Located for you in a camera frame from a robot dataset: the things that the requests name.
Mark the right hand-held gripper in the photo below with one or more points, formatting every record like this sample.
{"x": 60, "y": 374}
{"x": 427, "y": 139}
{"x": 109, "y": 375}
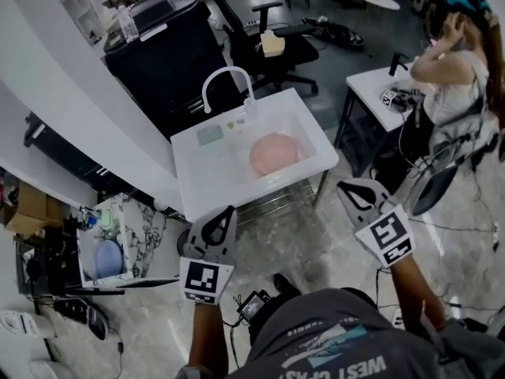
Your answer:
{"x": 390, "y": 235}

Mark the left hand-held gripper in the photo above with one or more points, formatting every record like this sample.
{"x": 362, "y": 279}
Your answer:
{"x": 201, "y": 276}

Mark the pink plate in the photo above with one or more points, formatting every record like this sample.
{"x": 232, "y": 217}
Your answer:
{"x": 274, "y": 154}

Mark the green scrubber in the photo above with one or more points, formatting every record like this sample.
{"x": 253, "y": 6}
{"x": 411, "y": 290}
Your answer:
{"x": 210, "y": 136}

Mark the person's right forearm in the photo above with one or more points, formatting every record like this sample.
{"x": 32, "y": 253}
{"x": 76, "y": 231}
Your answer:
{"x": 414, "y": 294}

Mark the person's left forearm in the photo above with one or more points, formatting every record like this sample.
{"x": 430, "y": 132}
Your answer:
{"x": 207, "y": 338}

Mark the blue plate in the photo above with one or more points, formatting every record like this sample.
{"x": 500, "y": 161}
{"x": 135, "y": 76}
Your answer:
{"x": 108, "y": 259}

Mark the white sink basin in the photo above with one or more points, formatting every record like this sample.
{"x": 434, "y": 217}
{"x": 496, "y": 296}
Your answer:
{"x": 213, "y": 180}

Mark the black metal sink stand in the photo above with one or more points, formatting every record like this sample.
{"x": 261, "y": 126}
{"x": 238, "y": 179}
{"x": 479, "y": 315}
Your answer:
{"x": 292, "y": 196}

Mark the person's black shoe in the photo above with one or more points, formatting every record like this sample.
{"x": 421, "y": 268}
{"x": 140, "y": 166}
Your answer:
{"x": 285, "y": 283}

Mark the marble pattern sink cabinet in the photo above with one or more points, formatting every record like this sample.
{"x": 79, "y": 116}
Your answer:
{"x": 146, "y": 235}

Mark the spare hand-held gripper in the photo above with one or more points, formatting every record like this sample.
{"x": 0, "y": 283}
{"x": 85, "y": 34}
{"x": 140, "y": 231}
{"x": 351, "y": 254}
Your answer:
{"x": 394, "y": 97}

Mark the white sink table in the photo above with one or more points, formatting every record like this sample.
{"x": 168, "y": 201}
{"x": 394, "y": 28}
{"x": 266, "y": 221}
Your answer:
{"x": 367, "y": 89}

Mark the person's gray printed shirt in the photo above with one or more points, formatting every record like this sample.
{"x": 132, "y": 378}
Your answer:
{"x": 339, "y": 338}

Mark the black faucet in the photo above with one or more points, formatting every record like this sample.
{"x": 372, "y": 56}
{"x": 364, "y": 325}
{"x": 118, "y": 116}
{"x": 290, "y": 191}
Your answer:
{"x": 395, "y": 64}

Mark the white curved faucet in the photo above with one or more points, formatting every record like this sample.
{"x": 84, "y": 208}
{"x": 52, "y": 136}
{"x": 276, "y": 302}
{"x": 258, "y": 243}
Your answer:
{"x": 221, "y": 72}

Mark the black power adapter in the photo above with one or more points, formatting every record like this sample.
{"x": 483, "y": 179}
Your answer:
{"x": 120, "y": 346}

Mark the black and gray sneaker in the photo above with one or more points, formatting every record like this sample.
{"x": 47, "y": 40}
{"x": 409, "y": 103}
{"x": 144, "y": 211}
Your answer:
{"x": 84, "y": 316}

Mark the black cabinet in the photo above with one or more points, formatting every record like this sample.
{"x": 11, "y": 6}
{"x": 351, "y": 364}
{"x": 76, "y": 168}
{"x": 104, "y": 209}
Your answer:
{"x": 169, "y": 61}

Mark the black office chair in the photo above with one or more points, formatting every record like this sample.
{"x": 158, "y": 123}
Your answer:
{"x": 276, "y": 49}

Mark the black equipment pile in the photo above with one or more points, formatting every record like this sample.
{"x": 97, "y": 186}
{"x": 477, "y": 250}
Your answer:
{"x": 335, "y": 32}

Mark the beige box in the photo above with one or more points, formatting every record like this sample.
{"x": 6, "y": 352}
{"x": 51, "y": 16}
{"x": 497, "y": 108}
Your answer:
{"x": 272, "y": 45}

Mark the cardboard box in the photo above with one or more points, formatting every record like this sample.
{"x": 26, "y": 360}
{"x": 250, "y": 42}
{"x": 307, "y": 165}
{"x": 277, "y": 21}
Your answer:
{"x": 31, "y": 209}

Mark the clear water bottle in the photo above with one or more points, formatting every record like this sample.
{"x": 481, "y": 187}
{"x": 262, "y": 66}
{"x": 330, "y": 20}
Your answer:
{"x": 128, "y": 24}

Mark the white cubby shelf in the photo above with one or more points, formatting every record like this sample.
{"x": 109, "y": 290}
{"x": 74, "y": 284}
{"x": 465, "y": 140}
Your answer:
{"x": 81, "y": 6}

